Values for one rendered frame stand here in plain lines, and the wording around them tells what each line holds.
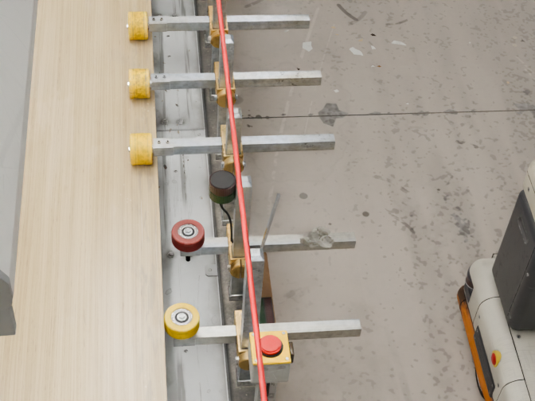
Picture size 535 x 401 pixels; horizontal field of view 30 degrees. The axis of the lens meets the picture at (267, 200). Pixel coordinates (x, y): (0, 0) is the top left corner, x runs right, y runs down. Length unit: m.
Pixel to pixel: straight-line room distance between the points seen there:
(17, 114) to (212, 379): 1.96
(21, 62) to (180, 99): 2.56
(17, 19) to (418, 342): 2.85
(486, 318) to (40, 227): 1.44
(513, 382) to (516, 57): 1.89
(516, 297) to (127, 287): 1.23
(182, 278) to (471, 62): 2.15
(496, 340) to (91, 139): 1.36
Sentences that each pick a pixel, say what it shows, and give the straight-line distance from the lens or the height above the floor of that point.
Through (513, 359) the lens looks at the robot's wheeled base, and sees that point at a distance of 3.08.
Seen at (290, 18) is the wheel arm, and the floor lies 0.96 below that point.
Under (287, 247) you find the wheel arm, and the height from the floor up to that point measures 0.85.
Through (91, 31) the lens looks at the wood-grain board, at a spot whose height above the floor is 0.90.
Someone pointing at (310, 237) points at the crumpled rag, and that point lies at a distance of 2.46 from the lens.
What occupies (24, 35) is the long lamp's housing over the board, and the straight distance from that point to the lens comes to 0.64.
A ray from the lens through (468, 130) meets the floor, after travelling 4.12.
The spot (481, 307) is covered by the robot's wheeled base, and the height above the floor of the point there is 0.24.
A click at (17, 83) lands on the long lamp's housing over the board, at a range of 0.60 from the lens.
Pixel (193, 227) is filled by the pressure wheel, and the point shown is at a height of 0.91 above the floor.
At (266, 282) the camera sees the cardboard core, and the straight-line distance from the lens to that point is 3.37.
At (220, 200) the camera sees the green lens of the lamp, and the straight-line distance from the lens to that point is 2.23.
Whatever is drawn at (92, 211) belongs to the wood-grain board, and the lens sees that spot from 2.47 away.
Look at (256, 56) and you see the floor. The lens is 4.30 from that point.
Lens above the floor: 2.74
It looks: 48 degrees down
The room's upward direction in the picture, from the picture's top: 5 degrees clockwise
